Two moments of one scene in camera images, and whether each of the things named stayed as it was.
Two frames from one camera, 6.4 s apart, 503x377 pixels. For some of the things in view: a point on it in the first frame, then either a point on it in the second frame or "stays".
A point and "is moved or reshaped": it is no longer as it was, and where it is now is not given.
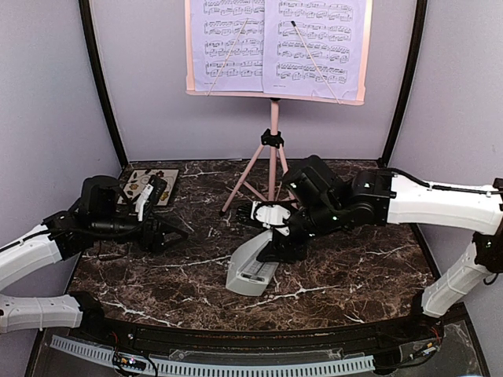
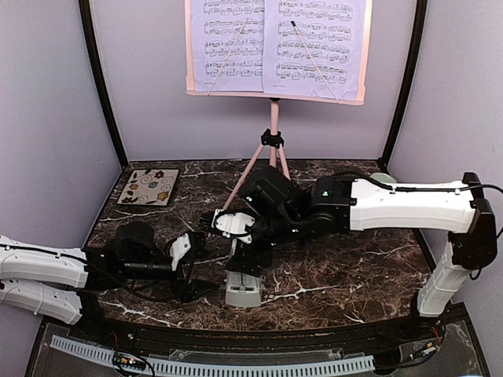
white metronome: (247, 274) is moved or reshaped
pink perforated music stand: (273, 140) stays
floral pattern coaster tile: (140, 177) stays
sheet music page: (228, 45) stays
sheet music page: (335, 32) stays
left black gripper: (155, 243) → (189, 293)
